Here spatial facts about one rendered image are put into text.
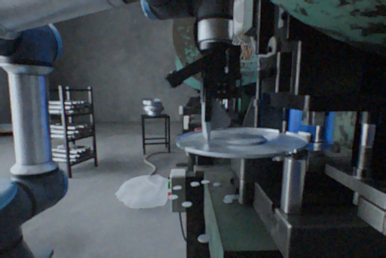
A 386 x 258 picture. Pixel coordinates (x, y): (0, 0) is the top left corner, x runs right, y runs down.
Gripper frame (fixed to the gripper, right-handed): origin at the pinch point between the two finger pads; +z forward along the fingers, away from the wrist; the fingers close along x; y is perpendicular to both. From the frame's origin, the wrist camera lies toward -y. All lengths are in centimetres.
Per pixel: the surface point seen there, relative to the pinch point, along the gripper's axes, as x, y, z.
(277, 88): -4.9, 14.3, -10.6
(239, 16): 76, 24, -48
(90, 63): 660, -279, -89
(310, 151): -7.6, 20.8, 1.8
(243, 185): -4.9, 8.1, 10.0
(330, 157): -7.6, 25.1, 3.1
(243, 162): -4.8, 8.0, 4.9
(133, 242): 76, -36, 80
